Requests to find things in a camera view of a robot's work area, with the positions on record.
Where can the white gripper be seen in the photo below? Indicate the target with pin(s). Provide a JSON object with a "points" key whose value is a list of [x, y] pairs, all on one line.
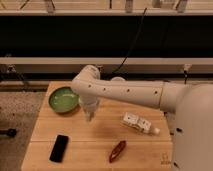
{"points": [[89, 104]]}

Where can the white sponge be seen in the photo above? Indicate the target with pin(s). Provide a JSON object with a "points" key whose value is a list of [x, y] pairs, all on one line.
{"points": [[89, 115]]}

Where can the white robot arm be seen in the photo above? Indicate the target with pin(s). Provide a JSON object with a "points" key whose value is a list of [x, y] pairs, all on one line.
{"points": [[192, 105]]}

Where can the green ceramic bowl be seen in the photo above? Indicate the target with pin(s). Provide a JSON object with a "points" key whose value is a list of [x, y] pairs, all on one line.
{"points": [[63, 100]]}

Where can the translucent plastic cup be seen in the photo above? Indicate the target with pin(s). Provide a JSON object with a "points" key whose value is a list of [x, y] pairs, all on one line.
{"points": [[117, 79]]}

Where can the white plastic bottle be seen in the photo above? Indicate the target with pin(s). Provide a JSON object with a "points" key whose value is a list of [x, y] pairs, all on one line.
{"points": [[140, 124]]}

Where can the black rectangular block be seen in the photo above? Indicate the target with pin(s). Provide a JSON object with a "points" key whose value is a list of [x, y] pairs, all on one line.
{"points": [[59, 148]]}

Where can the brown wooden boat-shaped object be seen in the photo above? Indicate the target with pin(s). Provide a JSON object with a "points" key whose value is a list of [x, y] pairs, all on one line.
{"points": [[117, 151]]}

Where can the black knob at left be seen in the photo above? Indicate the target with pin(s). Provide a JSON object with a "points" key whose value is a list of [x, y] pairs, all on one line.
{"points": [[9, 132]]}

